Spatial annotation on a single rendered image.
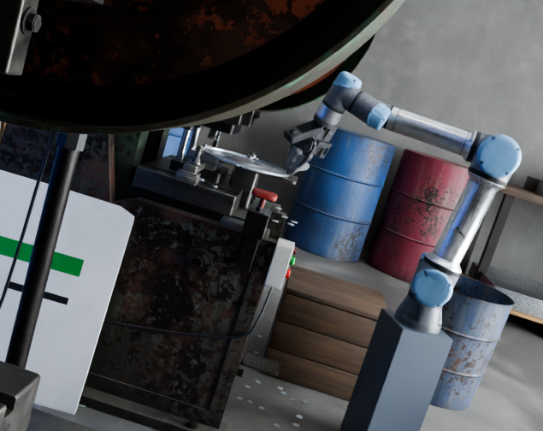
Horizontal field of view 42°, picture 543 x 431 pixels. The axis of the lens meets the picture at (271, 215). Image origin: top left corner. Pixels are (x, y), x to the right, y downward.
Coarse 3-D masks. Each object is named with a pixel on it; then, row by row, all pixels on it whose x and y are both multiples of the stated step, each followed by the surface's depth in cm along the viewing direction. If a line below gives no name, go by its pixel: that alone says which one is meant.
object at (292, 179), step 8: (240, 168) 216; (232, 176) 217; (240, 176) 217; (248, 176) 217; (256, 176) 217; (272, 176) 214; (296, 176) 226; (232, 184) 217; (240, 184) 217; (248, 184) 217; (256, 184) 222; (248, 192) 217; (240, 200) 219; (248, 200) 218
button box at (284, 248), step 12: (288, 240) 202; (276, 252) 196; (288, 252) 196; (276, 264) 197; (288, 264) 197; (276, 276) 198; (276, 288) 198; (120, 324) 204; (204, 336) 202; (216, 336) 202; (228, 336) 202; (240, 336) 201
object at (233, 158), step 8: (208, 152) 212; (216, 152) 223; (224, 152) 230; (232, 152) 234; (224, 160) 208; (232, 160) 216; (240, 160) 217; (248, 160) 223; (256, 160) 235; (248, 168) 207; (256, 168) 213; (264, 168) 219; (272, 168) 225; (280, 168) 230; (280, 176) 213; (288, 176) 219
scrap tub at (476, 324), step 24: (456, 288) 316; (480, 288) 311; (456, 312) 277; (480, 312) 276; (504, 312) 280; (456, 336) 278; (480, 336) 279; (456, 360) 280; (480, 360) 283; (456, 384) 283; (456, 408) 287
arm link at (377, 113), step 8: (360, 96) 206; (368, 96) 207; (352, 104) 206; (360, 104) 205; (368, 104) 205; (376, 104) 205; (384, 104) 207; (352, 112) 208; (360, 112) 206; (368, 112) 205; (376, 112) 205; (384, 112) 205; (368, 120) 206; (376, 120) 205; (384, 120) 205; (376, 128) 207
